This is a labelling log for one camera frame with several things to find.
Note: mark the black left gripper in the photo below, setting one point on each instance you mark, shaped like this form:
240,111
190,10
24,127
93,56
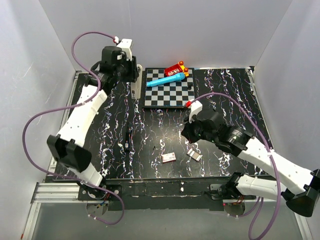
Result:
134,74

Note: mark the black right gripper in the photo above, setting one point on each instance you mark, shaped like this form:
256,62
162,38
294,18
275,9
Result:
186,132

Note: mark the black silver stapler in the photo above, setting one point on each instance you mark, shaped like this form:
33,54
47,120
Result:
136,87

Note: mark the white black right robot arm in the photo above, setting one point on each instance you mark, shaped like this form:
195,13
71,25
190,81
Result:
300,187

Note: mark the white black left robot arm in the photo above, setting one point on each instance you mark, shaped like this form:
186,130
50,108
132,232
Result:
117,64

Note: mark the red white staple box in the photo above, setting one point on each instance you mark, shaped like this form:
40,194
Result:
168,157

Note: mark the black white chessboard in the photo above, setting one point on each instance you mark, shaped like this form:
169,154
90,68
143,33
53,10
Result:
170,95

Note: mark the red yellow toy bus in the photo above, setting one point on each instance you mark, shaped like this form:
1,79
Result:
176,68

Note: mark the black marker pen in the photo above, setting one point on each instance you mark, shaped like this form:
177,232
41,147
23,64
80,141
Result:
128,137

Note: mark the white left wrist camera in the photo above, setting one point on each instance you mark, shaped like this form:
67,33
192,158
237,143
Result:
126,45

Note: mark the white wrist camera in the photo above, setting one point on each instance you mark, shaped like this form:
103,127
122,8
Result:
195,107
126,45

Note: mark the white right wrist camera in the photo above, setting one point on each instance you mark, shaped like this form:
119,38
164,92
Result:
195,107

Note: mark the aluminium rail frame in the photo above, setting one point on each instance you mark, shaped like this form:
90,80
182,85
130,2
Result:
156,131

